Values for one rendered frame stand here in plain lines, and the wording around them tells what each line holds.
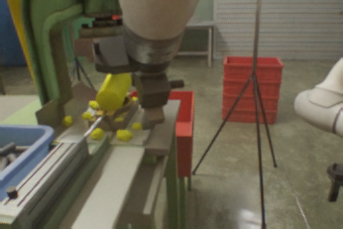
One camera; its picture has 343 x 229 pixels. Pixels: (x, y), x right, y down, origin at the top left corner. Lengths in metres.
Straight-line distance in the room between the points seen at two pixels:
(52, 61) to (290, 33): 5.85
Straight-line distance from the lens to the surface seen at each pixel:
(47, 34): 0.72
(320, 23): 6.49
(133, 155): 0.56
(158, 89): 0.43
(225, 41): 6.06
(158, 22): 0.32
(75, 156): 0.49
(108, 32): 0.63
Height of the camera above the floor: 1.30
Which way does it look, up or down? 24 degrees down
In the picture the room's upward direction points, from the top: 2 degrees counter-clockwise
